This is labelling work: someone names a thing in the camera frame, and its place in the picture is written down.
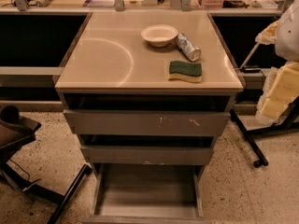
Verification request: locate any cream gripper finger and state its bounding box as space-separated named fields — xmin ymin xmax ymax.
xmin=255 ymin=61 xmax=299 ymax=124
xmin=255 ymin=21 xmax=278 ymax=45

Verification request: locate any green and yellow sponge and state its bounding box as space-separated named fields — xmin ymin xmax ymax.
xmin=168 ymin=61 xmax=202 ymax=83

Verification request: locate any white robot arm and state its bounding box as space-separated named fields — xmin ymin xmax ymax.
xmin=255 ymin=0 xmax=299 ymax=124

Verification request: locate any grey drawer cabinet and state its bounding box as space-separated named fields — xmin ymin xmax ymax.
xmin=52 ymin=9 xmax=247 ymax=224

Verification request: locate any bottom grey drawer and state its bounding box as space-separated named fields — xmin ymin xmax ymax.
xmin=82 ymin=164 xmax=212 ymax=224

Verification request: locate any grey drawer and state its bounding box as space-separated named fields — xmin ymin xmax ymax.
xmin=81 ymin=146 xmax=213 ymax=165
xmin=64 ymin=110 xmax=229 ymax=136
xmin=82 ymin=164 xmax=212 ymax=224

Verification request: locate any middle grey drawer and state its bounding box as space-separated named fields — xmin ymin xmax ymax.
xmin=81 ymin=146 xmax=213 ymax=165

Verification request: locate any top grey drawer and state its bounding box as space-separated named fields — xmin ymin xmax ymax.
xmin=64 ymin=110 xmax=229 ymax=136

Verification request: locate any white rod on stand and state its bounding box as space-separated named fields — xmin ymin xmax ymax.
xmin=239 ymin=43 xmax=260 ymax=70

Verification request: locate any black wheeled stand right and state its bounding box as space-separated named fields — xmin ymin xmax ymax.
xmin=230 ymin=97 xmax=299 ymax=168

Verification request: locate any silver drink can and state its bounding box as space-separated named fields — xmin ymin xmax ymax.
xmin=175 ymin=33 xmax=201 ymax=62

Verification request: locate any white bowl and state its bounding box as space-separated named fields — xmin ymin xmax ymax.
xmin=141 ymin=24 xmax=178 ymax=48

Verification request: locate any black stand on left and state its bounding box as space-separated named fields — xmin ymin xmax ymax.
xmin=0 ymin=105 xmax=92 ymax=224

